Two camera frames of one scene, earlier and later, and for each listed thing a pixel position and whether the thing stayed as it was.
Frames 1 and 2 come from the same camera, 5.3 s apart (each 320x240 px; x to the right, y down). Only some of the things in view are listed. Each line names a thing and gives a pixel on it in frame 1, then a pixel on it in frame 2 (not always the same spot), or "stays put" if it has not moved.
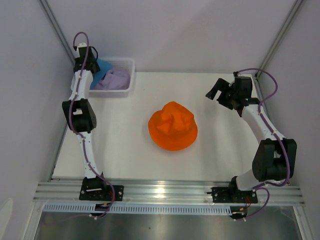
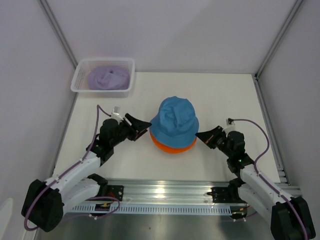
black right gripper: (221, 85) → (208, 137)
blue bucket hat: (104, 67) → (176, 124)
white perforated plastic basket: (127, 64) stays put
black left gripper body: (94, 62) → (125, 131)
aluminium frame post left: (57, 27) stays put
